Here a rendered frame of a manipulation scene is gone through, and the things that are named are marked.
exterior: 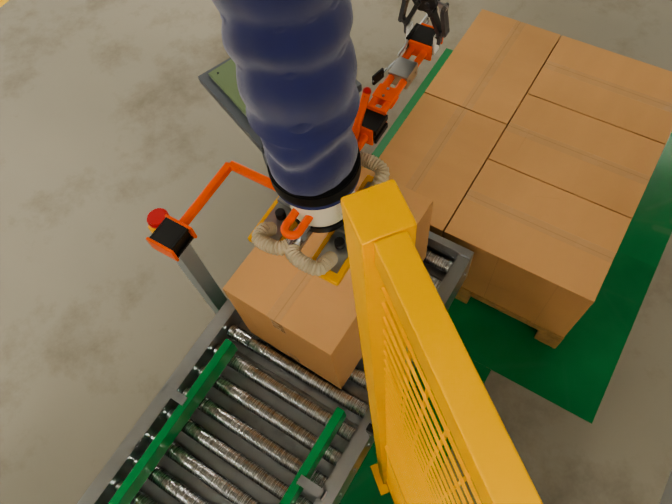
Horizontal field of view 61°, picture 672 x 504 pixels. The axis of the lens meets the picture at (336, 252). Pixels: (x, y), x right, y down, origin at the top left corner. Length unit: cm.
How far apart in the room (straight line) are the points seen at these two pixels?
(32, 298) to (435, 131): 213
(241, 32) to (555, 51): 211
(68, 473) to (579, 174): 248
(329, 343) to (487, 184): 107
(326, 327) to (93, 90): 263
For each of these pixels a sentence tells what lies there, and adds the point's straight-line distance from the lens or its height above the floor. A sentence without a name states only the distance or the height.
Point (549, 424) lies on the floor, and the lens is 263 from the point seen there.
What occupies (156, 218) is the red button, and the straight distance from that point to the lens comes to 184.
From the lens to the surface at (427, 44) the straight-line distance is 178.
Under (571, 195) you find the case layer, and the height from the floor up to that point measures 54.
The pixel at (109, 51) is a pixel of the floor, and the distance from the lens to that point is 410.
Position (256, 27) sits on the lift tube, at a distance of 96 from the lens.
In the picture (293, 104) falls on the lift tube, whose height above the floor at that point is 172.
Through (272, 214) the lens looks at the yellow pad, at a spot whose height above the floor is 116.
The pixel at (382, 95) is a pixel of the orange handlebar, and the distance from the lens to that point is 165.
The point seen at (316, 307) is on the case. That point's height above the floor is 95.
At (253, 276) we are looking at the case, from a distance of 175.
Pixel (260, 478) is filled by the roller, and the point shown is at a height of 55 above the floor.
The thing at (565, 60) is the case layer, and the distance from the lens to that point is 289.
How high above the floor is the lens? 250
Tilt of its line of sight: 62 degrees down
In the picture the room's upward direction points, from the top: 10 degrees counter-clockwise
